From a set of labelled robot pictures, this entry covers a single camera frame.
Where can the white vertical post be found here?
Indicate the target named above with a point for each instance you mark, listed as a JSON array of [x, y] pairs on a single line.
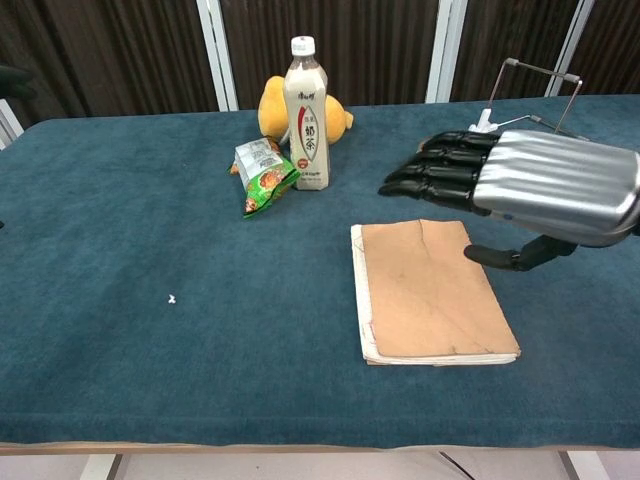
[[217, 55], [445, 50], [567, 50]]

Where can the yellow plush toy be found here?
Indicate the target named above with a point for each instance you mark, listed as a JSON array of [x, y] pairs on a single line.
[[272, 107]]

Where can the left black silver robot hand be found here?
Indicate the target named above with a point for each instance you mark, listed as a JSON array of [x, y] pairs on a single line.
[[12, 80]]

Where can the white metal frame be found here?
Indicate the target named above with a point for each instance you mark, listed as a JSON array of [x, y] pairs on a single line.
[[9, 125]]

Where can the milk tea plastic bottle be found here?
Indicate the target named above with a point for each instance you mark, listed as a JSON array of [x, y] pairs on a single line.
[[311, 125]]

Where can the blue table cloth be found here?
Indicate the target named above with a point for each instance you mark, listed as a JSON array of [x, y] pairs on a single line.
[[150, 360]]

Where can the green snack packet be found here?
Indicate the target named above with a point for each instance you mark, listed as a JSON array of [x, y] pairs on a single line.
[[265, 180]]

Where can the brown pleated curtain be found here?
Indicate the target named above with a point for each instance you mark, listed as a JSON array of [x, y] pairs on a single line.
[[375, 45]]

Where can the spiral notebook with brown cover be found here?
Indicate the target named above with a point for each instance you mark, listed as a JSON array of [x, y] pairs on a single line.
[[425, 295]]

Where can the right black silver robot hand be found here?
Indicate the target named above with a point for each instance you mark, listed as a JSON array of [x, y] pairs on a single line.
[[555, 185]]

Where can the white table leg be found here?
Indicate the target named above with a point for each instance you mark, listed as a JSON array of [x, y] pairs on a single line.
[[100, 467], [580, 467]]

